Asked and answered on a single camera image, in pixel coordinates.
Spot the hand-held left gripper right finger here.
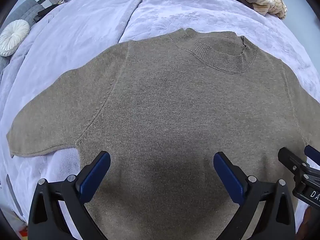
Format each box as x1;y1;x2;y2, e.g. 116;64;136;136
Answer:
213;151;296;240

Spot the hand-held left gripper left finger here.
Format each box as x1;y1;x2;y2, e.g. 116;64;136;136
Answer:
28;151;111;240

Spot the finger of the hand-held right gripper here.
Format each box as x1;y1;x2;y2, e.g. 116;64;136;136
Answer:
278;147;310;180
304;145;320;167

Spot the olive brown knit sweater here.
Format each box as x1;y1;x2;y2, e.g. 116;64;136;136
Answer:
6;28;320;240

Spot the lavender fleece blanket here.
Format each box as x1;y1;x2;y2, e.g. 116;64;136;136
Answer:
0;0;320;230

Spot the round white pleated pillow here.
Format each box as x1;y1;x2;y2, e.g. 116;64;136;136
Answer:
0;19;30;57

